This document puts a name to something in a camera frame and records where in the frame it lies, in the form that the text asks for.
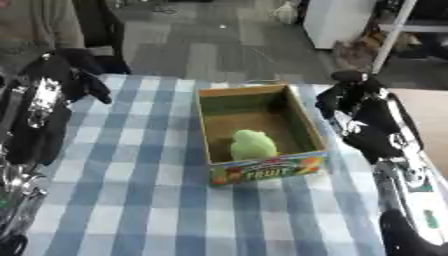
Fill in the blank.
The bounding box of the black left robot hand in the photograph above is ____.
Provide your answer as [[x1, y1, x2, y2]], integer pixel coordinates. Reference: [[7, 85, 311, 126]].
[[0, 48, 114, 167]]

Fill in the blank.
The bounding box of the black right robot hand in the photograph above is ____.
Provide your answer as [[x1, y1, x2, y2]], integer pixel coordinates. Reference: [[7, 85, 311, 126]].
[[313, 69, 426, 166]]

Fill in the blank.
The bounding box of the cardboard box with fruit print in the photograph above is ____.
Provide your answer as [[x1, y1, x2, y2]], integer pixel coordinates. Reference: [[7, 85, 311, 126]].
[[194, 83, 331, 187]]

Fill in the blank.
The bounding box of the person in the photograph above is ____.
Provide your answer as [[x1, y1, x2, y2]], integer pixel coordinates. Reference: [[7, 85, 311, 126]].
[[0, 0, 88, 78]]

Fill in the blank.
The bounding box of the white cabinet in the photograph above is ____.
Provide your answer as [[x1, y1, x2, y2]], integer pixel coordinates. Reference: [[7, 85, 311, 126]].
[[301, 0, 378, 50]]

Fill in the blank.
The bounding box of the green toy fruit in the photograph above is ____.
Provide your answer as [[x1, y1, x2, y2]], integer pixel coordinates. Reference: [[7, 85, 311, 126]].
[[229, 129, 280, 162]]

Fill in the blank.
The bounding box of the white bag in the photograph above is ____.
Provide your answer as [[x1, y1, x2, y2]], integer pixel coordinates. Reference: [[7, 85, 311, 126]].
[[269, 0, 301, 25]]

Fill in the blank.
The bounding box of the white shelf frame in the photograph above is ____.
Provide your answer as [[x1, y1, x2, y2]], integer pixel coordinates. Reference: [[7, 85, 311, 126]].
[[369, 0, 448, 74]]

